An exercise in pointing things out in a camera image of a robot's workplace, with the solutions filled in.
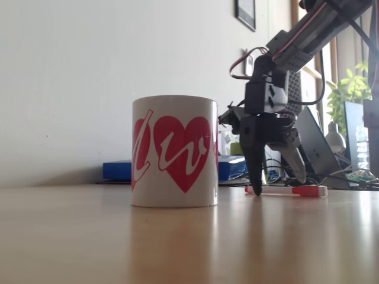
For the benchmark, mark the grey perforated panel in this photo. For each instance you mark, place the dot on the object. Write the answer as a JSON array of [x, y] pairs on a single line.
[[295, 88]]

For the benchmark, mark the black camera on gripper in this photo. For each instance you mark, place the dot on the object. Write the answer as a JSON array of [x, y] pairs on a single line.
[[234, 118]]

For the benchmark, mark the grey laptop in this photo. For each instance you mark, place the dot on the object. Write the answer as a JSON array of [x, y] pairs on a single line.
[[319, 154]]

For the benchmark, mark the blue box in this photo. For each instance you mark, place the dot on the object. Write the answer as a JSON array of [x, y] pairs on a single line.
[[117, 170]]

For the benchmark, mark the green leafy plant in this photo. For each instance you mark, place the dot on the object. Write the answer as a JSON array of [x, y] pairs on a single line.
[[352, 85]]

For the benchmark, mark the red and white marker pen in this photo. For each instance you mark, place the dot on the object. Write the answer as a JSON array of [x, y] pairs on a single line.
[[308, 190]]

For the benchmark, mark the white mug with pink hearts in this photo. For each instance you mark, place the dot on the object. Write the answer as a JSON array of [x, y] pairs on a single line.
[[174, 154]]

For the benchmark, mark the white desk lamp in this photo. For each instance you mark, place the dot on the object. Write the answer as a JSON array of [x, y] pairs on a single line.
[[336, 139]]

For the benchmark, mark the blue computer monitor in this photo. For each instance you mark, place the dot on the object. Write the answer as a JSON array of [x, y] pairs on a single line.
[[353, 133]]

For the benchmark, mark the green cup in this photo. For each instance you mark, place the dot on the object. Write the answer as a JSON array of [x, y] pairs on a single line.
[[236, 148]]

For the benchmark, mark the black picture frame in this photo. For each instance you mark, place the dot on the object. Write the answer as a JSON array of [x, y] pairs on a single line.
[[245, 12]]

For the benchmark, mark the black flat tray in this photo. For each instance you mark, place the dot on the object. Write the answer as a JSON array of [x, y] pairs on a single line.
[[114, 181]]

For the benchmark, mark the white wall device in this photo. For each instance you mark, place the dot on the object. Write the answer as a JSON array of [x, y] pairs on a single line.
[[249, 63]]

